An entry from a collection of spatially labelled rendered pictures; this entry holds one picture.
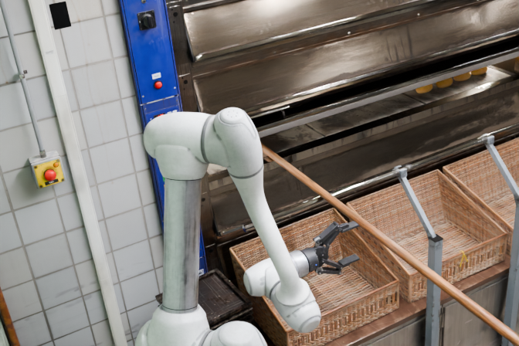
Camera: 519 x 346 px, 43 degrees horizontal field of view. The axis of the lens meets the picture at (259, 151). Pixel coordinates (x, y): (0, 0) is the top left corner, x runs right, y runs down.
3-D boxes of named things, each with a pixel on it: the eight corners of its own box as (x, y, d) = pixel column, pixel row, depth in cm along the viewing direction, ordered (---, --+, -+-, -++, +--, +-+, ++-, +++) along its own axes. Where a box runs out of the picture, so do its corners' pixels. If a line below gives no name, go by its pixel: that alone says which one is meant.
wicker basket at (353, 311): (232, 296, 295) (226, 246, 282) (336, 253, 317) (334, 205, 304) (288, 364, 256) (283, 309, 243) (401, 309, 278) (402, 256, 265)
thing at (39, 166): (34, 182, 232) (27, 157, 228) (62, 174, 236) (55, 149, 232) (38, 191, 226) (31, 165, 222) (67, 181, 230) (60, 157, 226)
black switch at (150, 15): (140, 30, 227) (134, 0, 222) (156, 26, 229) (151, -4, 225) (143, 32, 224) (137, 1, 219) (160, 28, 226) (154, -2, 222)
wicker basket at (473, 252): (345, 249, 318) (343, 201, 306) (435, 213, 339) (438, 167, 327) (408, 306, 279) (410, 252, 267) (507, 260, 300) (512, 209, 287)
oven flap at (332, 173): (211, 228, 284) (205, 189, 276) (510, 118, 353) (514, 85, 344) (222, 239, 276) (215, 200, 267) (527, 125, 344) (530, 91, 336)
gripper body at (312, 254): (296, 245, 215) (320, 236, 218) (297, 266, 219) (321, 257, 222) (308, 256, 209) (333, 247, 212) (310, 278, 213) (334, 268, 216)
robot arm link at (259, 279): (279, 269, 218) (300, 295, 209) (238, 286, 212) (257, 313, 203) (279, 245, 212) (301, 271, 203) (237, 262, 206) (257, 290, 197)
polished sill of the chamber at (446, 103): (203, 184, 274) (202, 177, 272) (515, 80, 343) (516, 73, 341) (209, 191, 269) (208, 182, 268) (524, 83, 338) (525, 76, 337)
